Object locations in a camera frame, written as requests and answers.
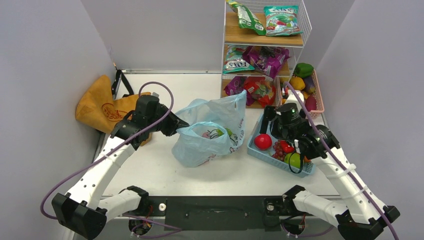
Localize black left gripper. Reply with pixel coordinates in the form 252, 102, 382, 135
147, 103, 189, 137

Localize light blue plastic grocery bag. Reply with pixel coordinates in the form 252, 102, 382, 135
171, 90, 247, 168

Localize green toy grapes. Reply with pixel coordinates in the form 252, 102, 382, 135
216, 128, 233, 137

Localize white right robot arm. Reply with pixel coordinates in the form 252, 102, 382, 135
260, 103, 400, 240

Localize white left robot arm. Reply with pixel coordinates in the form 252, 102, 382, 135
51, 95, 189, 240

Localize red candy bag bottom shelf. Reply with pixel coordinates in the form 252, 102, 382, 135
243, 76, 276, 108

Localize purple candy bag bottom shelf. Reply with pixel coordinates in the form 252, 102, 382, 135
224, 76, 255, 106

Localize purple candy bag shelf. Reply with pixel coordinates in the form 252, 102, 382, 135
224, 76, 255, 106
242, 46, 290, 78

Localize purple candy bag middle shelf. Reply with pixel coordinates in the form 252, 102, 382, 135
242, 46, 290, 78

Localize orange cloth tote bag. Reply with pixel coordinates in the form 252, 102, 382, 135
75, 75, 139, 134

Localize teal candy bag top right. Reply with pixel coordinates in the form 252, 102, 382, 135
263, 5, 303, 37

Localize green snack bag top left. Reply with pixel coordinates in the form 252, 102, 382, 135
225, 0, 266, 36

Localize red toy apple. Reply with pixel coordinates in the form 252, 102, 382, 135
254, 133, 273, 151

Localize light blue plastic basket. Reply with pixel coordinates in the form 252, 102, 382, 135
247, 114, 316, 178

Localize red toy bell pepper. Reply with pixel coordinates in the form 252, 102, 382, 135
279, 140, 295, 154

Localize purple toy grapes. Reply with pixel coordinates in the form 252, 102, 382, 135
271, 141, 287, 161

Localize maroon toy vegetable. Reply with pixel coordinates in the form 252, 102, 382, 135
304, 95, 317, 112

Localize yellow toy bell pepper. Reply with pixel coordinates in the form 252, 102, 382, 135
289, 76, 306, 91

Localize green toy apple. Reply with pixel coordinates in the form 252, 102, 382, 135
283, 152, 301, 169

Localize purple toy eggplant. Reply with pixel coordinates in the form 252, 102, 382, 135
303, 75, 316, 95

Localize pink plastic basket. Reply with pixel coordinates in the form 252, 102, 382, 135
277, 69, 326, 119

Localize green toy bell pepper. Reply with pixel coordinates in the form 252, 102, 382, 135
293, 62, 315, 79

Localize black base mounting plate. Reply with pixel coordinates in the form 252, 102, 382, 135
132, 195, 303, 231

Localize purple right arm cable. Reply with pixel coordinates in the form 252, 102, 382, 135
284, 82, 400, 240

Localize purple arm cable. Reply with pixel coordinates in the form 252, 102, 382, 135
284, 82, 400, 240
40, 81, 175, 220

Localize white wire wooden shelf rack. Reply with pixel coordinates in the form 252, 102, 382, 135
221, 0, 312, 106

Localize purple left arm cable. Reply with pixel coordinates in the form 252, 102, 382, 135
40, 81, 175, 220

